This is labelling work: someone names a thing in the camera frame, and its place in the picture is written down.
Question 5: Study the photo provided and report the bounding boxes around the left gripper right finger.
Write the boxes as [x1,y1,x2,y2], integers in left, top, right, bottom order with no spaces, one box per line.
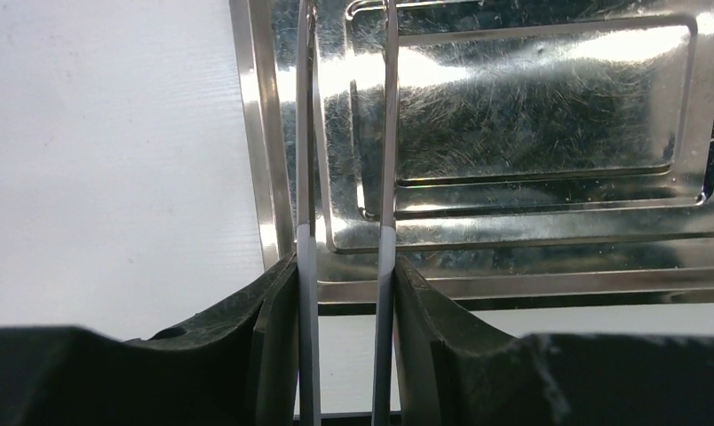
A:
[393,258,714,425]

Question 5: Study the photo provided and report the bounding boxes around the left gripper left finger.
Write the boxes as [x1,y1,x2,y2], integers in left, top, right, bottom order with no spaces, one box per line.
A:
[0,255,298,425]

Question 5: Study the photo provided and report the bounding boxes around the metal serving tongs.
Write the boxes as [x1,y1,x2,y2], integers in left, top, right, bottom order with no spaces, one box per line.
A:
[295,1,400,425]

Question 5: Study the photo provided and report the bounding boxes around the stainless steel tray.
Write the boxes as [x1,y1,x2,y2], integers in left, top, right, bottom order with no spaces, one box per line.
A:
[228,1,714,316]

